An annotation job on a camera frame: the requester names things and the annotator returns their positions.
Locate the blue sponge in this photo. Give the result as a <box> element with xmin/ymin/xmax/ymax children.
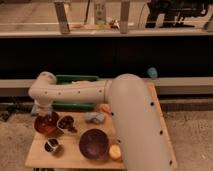
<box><xmin>30</xmin><ymin>104</ymin><xmax>38</xmax><ymax>116</ymax></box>

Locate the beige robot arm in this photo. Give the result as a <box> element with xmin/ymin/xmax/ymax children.
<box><xmin>29</xmin><ymin>72</ymin><xmax>174</xmax><ymax>171</ymax></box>

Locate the purple bowl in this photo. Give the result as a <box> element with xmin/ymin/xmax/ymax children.
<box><xmin>79</xmin><ymin>129</ymin><xmax>109</xmax><ymax>160</ymax></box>

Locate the red bowl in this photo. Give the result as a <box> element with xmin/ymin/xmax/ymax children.
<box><xmin>34</xmin><ymin>112</ymin><xmax>59</xmax><ymax>136</ymax></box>

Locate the orange toy item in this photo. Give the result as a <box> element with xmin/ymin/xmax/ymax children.
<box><xmin>101</xmin><ymin>104</ymin><xmax>111</xmax><ymax>114</ymax></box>

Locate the grey cloth toy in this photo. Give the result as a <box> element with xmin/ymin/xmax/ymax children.
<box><xmin>85</xmin><ymin>112</ymin><xmax>105</xmax><ymax>124</ymax></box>

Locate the green dish rack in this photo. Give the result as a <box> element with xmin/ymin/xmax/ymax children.
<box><xmin>53</xmin><ymin>75</ymin><xmax>99</xmax><ymax>111</ymax></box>

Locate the blue round object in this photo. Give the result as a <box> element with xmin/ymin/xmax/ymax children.
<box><xmin>147</xmin><ymin>67</ymin><xmax>158</xmax><ymax>79</ymax></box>

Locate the dark cup with contents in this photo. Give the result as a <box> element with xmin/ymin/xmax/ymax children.
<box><xmin>57</xmin><ymin>116</ymin><xmax>77</xmax><ymax>133</ymax></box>

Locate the wooden board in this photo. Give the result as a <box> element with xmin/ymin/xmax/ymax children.
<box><xmin>25</xmin><ymin>82</ymin><xmax>177</xmax><ymax>171</ymax></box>

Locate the yellow apple toy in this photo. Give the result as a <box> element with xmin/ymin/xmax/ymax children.
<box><xmin>109</xmin><ymin>144</ymin><xmax>122</xmax><ymax>161</ymax></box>

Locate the small metal cup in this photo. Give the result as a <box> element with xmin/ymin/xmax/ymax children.
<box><xmin>44</xmin><ymin>138</ymin><xmax>60</xmax><ymax>154</ymax></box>

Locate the right grey metal post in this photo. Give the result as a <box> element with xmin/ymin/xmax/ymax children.
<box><xmin>119</xmin><ymin>0</ymin><xmax>130</xmax><ymax>34</ymax></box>

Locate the grey metal post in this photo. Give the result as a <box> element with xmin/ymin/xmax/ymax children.
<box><xmin>54</xmin><ymin>0</ymin><xmax>70</xmax><ymax>34</ymax></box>
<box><xmin>119</xmin><ymin>0</ymin><xmax>130</xmax><ymax>34</ymax></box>

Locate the left grey metal post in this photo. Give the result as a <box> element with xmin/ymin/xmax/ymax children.
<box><xmin>54</xmin><ymin>0</ymin><xmax>70</xmax><ymax>34</ymax></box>

